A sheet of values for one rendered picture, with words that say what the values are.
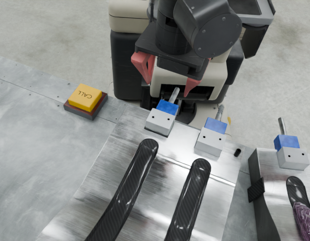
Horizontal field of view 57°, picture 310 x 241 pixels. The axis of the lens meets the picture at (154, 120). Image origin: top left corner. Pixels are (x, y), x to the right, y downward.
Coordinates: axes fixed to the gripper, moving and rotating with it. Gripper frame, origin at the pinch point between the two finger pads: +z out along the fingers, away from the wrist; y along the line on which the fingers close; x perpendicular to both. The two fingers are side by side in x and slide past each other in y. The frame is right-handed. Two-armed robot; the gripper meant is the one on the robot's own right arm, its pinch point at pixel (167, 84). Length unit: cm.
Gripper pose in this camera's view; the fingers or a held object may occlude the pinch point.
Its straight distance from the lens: 49.6
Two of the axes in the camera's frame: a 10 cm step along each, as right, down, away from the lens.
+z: -0.7, 5.9, 8.0
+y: 9.3, 3.4, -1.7
